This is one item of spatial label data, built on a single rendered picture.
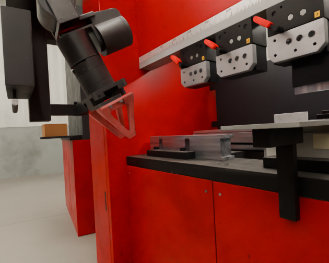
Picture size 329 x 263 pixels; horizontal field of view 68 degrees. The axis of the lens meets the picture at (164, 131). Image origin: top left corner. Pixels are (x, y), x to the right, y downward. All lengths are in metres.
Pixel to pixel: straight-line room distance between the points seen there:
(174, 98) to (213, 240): 0.88
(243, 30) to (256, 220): 0.58
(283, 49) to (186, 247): 0.74
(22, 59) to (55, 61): 6.29
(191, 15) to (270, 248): 0.86
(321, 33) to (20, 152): 7.10
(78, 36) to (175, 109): 1.08
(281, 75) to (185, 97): 0.54
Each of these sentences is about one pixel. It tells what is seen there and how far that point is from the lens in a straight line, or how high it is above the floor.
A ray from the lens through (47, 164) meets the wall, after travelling 7.37.
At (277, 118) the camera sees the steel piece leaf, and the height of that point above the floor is 1.01.
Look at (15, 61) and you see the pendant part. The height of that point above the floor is 1.35.
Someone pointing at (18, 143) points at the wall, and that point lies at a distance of 7.35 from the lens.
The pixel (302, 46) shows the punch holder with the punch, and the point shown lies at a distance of 0.77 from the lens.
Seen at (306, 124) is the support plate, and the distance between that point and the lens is 0.51.
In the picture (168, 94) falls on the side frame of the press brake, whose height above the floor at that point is 1.21.
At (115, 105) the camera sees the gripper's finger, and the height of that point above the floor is 1.05.
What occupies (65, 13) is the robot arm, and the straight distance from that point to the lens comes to 0.45.
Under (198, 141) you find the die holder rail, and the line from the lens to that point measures 1.00.
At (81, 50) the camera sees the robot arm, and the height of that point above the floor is 1.14.
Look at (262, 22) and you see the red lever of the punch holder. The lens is 0.80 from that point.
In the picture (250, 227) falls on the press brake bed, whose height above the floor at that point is 0.72.
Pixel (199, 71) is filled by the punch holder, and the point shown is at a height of 1.22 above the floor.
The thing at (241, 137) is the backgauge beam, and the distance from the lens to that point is 1.19.
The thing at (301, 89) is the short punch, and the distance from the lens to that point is 0.80.
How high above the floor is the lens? 1.00
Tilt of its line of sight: level
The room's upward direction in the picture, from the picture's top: 3 degrees counter-clockwise
